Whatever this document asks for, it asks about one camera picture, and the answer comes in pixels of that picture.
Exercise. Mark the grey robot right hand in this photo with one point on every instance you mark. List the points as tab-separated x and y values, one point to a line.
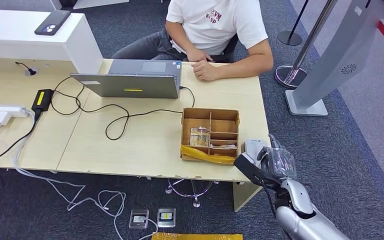
278	164

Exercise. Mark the person's right hand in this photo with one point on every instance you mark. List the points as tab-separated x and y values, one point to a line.
195	54

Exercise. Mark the person's left hand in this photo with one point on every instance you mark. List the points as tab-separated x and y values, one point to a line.
207	71

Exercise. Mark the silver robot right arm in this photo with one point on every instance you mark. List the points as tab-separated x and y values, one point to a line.
298	215

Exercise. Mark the person's right forearm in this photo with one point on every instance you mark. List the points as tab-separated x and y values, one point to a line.
175	36

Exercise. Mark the person's left forearm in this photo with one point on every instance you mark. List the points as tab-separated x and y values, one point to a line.
245	68

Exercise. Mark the person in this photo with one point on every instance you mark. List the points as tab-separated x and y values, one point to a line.
212	30

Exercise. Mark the white card reader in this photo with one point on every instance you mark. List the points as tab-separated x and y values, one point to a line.
252	149

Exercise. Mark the wrapped room key card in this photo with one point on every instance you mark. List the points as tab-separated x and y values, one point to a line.
199	137

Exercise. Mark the black office chair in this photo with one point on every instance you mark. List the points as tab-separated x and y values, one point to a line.
228	49

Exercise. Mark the wooden desk leg panel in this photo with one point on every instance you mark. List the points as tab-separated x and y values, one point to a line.
243	197

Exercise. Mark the cardboard organizer box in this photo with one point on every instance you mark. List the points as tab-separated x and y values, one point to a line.
223	125

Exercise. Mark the grey laptop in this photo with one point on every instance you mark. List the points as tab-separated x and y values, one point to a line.
130	86

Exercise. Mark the chrome stool base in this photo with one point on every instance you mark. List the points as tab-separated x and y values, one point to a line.
196	204

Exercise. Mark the yellow tape sheet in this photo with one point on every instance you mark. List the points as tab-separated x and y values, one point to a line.
197	236

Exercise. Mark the white furniture base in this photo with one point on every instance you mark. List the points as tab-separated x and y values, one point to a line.
92	3

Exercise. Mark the grey kiosk stand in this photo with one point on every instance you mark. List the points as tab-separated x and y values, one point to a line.
339	59

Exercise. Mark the floor socket with yellow label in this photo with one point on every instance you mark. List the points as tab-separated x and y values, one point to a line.
166	217

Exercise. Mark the black smartphone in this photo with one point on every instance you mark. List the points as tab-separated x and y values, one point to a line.
52	22

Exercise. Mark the floor socket with plug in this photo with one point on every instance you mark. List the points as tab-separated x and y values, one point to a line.
139	218

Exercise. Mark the black laptop power adapter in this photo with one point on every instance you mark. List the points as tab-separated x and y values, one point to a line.
41	100

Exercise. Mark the desk grommet with black plug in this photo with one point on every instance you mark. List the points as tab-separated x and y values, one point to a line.
31	71

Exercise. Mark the white raised counter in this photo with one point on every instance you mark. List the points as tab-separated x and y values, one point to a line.
23	39

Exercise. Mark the white power strip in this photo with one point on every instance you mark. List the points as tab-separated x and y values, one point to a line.
4	110

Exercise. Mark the white charger plug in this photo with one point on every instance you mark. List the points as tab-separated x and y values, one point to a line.
1	119

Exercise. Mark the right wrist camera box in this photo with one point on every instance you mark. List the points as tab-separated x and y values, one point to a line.
246	169

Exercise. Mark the chrome stanchion post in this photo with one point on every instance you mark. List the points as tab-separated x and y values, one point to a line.
289	76

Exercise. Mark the black stanchion post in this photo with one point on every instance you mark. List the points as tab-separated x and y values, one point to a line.
289	38

